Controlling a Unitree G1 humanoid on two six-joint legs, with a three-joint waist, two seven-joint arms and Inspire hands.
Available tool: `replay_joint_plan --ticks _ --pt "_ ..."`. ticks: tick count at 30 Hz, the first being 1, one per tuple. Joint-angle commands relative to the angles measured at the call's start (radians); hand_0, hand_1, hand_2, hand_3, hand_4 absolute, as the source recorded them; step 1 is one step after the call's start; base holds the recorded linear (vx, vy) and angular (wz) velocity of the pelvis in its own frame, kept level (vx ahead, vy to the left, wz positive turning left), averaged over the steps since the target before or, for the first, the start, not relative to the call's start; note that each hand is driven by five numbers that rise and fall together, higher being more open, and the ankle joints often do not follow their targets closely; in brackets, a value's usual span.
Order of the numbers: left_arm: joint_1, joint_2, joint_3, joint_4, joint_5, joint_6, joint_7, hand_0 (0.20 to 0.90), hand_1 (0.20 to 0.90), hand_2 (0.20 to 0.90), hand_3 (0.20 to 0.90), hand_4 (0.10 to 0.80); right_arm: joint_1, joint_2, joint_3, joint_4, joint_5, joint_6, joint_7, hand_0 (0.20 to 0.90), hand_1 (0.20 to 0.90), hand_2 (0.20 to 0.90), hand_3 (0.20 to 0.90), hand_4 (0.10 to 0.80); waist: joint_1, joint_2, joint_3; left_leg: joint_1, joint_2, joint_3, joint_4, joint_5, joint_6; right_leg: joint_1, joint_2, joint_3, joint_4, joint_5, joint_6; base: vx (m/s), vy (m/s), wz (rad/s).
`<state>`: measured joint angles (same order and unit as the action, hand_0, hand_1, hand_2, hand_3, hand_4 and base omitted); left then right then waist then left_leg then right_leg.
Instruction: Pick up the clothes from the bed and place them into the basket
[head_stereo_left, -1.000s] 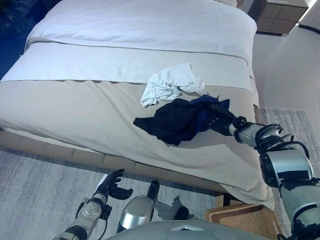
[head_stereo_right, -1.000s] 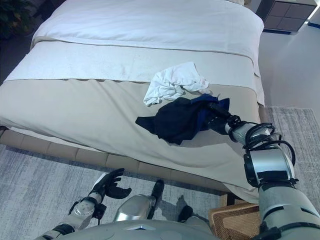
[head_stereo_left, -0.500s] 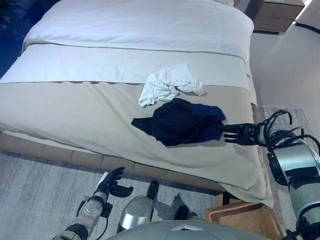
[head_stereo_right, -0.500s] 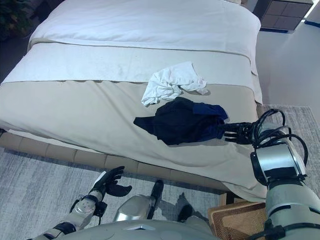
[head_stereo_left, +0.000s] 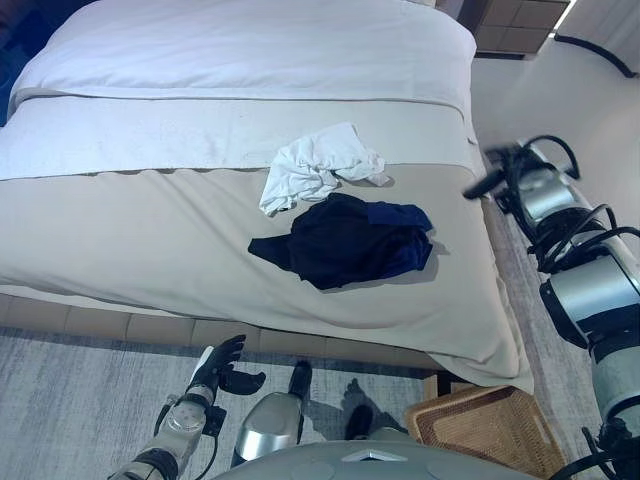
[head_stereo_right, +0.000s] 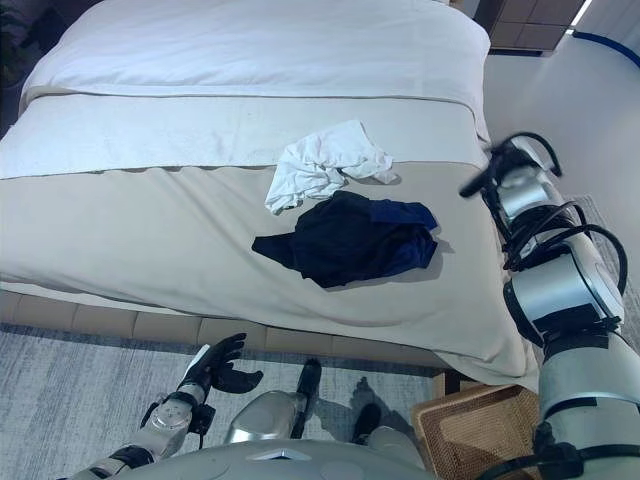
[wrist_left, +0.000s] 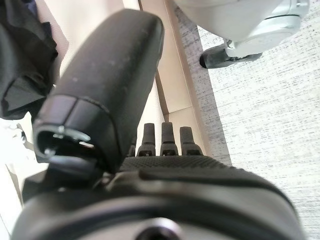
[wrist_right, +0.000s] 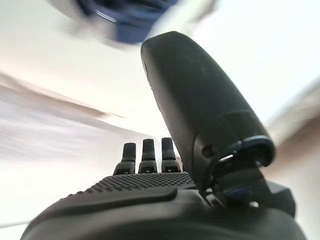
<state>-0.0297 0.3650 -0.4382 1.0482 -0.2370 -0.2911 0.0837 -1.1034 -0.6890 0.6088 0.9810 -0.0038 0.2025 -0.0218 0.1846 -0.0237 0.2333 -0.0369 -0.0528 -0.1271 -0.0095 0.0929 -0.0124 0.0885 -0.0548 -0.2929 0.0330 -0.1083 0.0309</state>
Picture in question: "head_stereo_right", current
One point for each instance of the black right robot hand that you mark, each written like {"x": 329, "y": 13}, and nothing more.
{"x": 517, "y": 157}

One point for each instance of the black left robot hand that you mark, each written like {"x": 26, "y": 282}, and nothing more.
{"x": 220, "y": 370}

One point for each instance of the blue garment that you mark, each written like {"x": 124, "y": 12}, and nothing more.
{"x": 400, "y": 212}

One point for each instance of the black garment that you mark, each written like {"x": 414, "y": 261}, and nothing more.
{"x": 320, "y": 240}

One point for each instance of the white garment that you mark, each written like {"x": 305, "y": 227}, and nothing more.
{"x": 325, "y": 160}

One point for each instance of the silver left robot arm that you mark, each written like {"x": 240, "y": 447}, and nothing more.
{"x": 165, "y": 420}

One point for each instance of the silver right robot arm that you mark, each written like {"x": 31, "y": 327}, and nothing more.
{"x": 560, "y": 290}

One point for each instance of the bed with beige cover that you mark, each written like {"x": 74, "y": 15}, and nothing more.
{"x": 150, "y": 240}

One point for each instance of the brown wicker basket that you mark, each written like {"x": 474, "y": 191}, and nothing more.
{"x": 465, "y": 430}

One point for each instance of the grey robot torso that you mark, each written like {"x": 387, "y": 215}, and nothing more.
{"x": 280, "y": 465}

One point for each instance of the brown wooden nightstand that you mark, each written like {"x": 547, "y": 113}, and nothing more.
{"x": 530, "y": 25}

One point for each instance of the grey floor rug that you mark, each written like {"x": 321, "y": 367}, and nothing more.
{"x": 75, "y": 375}

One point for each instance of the white textured blanket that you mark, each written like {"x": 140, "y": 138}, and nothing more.
{"x": 150, "y": 130}

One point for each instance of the white duvet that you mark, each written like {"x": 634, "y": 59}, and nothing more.
{"x": 250, "y": 45}

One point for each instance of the padded bed frame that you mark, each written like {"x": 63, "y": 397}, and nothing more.
{"x": 100, "y": 320}

